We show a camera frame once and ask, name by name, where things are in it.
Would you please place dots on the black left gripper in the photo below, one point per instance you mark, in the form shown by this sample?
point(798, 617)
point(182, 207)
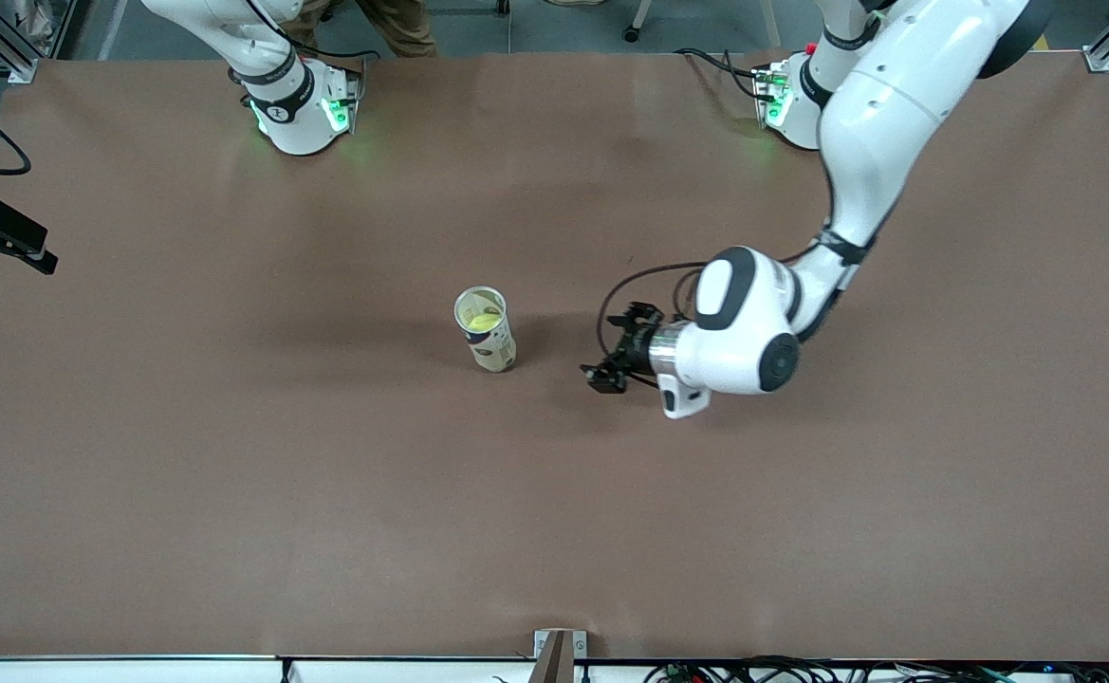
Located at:
point(633, 349)

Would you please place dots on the yellow tennis ball black logo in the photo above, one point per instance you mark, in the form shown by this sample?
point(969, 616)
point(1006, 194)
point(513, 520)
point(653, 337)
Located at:
point(481, 323)

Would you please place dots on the clear tennis ball can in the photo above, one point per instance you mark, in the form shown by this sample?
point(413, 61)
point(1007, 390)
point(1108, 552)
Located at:
point(471, 302)

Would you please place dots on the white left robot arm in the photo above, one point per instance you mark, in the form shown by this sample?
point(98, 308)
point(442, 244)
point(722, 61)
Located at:
point(744, 351)

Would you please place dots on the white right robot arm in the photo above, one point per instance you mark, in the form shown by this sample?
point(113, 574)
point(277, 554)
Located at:
point(293, 119)

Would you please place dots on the brown paper table cover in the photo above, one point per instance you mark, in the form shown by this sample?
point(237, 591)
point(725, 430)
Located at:
point(554, 474)

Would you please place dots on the person's brown trousers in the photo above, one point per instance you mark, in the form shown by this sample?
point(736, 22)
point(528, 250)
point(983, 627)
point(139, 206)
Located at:
point(402, 24)

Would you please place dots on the grey metal camera bracket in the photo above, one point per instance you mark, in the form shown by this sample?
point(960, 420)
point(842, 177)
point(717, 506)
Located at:
point(559, 650)

